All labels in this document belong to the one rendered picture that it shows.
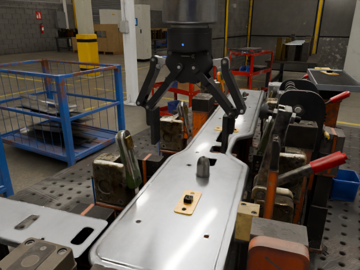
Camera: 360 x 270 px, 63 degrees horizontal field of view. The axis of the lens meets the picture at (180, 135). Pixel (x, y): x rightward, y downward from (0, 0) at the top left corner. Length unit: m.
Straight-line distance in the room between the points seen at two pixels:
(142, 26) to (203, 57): 10.94
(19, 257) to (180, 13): 0.40
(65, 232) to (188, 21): 0.41
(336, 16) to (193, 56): 8.02
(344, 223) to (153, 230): 0.79
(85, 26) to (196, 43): 7.78
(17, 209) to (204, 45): 0.48
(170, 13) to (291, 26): 8.14
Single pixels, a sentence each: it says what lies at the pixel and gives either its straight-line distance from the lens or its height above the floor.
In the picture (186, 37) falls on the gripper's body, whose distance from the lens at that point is 0.48.
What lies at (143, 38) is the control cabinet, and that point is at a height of 0.84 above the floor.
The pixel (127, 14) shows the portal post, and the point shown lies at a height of 1.49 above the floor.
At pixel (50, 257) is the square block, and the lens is 0.45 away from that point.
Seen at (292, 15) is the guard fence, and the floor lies 1.56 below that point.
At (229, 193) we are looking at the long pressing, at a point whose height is 1.00.
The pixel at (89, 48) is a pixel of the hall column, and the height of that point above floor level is 0.76.
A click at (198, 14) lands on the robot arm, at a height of 1.36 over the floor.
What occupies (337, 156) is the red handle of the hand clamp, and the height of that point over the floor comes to 1.14.
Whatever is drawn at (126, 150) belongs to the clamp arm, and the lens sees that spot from 0.67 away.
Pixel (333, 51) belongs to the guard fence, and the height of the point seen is 0.71.
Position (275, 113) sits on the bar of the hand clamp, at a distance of 0.50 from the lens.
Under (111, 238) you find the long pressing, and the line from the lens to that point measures 0.54.
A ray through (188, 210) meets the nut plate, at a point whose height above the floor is 1.00.
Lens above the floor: 1.34
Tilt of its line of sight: 21 degrees down
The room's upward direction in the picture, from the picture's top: straight up
